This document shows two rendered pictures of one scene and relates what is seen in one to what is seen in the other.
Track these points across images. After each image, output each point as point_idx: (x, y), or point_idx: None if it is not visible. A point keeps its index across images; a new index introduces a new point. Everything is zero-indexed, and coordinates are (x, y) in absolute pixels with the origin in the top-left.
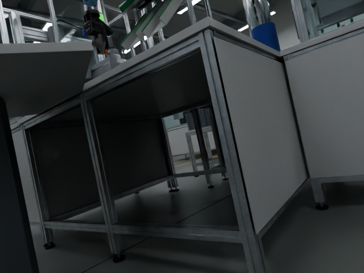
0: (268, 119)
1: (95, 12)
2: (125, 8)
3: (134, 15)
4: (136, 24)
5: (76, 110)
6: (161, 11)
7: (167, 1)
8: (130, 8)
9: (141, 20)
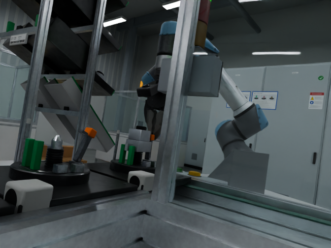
0: None
1: (158, 77)
2: (105, 95)
3: (92, 85)
4: (90, 107)
5: None
6: (55, 102)
7: (42, 81)
8: (99, 87)
9: (81, 97)
